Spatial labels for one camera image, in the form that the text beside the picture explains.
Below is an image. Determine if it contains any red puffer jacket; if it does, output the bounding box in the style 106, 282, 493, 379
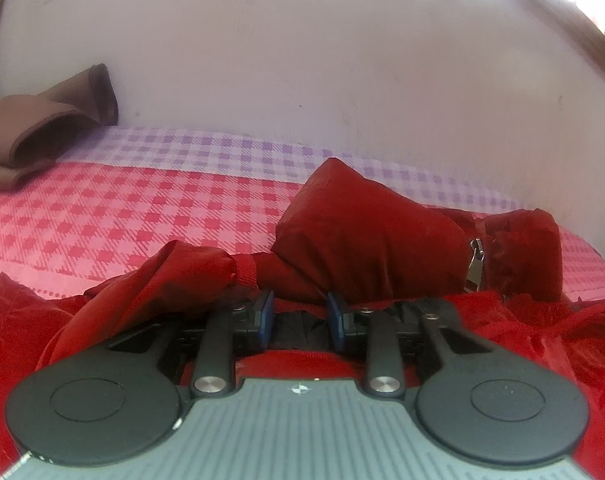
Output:
0, 157, 605, 480

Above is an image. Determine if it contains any brown folded cloth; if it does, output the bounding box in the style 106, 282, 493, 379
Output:
0, 63, 120, 194

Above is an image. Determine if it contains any wooden framed window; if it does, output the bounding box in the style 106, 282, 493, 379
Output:
503, 0, 605, 86

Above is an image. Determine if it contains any pink checked bed sheet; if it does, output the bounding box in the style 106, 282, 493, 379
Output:
0, 125, 605, 312

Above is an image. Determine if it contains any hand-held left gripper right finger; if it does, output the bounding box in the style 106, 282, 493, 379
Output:
325, 292, 484, 397

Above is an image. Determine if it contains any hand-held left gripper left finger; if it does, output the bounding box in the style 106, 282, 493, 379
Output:
105, 289, 276, 397

